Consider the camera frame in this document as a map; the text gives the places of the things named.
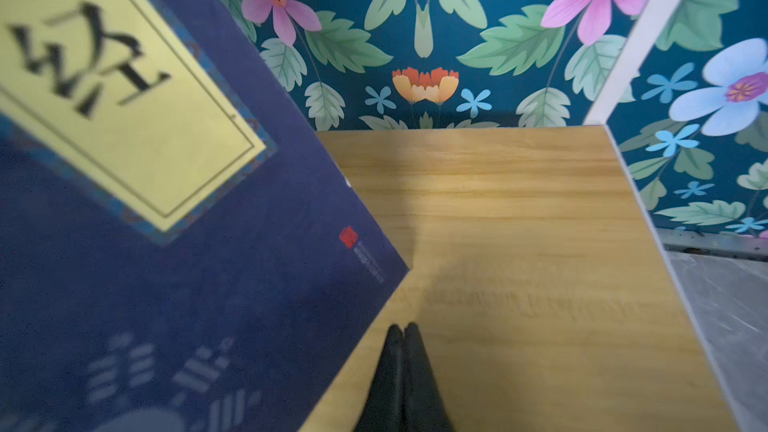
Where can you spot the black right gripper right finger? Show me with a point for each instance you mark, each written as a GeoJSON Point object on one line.
{"type": "Point", "coordinates": [422, 407]}

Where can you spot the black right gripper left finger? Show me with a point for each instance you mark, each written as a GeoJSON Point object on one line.
{"type": "Point", "coordinates": [382, 411]}

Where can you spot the navy book large yellow label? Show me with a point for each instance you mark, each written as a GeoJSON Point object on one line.
{"type": "Point", "coordinates": [179, 251]}

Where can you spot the white metal wooden book shelf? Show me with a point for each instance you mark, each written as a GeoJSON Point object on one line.
{"type": "Point", "coordinates": [539, 284]}

